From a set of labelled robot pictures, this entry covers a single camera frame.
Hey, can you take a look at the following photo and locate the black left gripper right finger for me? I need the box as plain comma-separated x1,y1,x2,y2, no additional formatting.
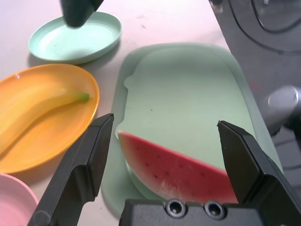
216,120,301,214

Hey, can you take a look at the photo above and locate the green silicone cutting mat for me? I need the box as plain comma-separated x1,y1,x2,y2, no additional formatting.
101,42,285,218

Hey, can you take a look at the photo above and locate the red watermelon slice toy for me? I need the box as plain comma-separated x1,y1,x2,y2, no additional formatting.
117,130,238,204

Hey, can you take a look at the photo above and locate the yellow round plate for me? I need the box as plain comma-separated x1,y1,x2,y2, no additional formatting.
0,64,100,175

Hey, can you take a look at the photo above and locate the yellow toy banana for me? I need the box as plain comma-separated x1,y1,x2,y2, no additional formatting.
0,87,90,156

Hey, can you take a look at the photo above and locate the black hanging robot cable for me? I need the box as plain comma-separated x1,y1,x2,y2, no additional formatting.
229,0,301,55

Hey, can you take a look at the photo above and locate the pink round plate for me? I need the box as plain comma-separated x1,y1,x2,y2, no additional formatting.
0,173,40,226

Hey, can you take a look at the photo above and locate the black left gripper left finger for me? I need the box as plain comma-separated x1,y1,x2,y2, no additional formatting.
27,113,115,226

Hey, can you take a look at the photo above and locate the silver right robot leg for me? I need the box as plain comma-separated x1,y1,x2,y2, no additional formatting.
268,85,301,136

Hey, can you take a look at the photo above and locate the dark green avocado toy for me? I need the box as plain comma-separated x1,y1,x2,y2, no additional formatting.
58,0,105,28

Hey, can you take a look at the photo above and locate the light green round plate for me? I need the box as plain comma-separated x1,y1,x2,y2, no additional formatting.
28,11,123,65

